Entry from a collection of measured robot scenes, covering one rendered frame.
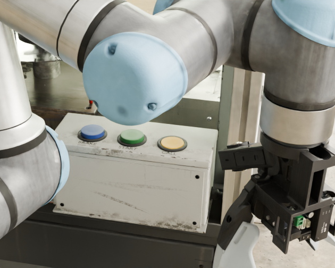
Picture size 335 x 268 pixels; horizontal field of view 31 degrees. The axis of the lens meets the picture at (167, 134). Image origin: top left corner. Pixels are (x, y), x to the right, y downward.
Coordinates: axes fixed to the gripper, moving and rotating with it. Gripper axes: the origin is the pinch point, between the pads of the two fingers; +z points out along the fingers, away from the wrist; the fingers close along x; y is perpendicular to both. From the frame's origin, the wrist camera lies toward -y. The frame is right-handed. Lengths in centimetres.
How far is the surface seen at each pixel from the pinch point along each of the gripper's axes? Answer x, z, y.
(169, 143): 4.4, 0.9, -32.2
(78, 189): -9.6, 10.5, -39.3
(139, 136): 0.3, 0.3, -35.4
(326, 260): 90, 91, -70
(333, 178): 128, 91, -109
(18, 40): -8, -4, -77
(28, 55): -9, -4, -68
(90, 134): -6.9, 0.3, -39.7
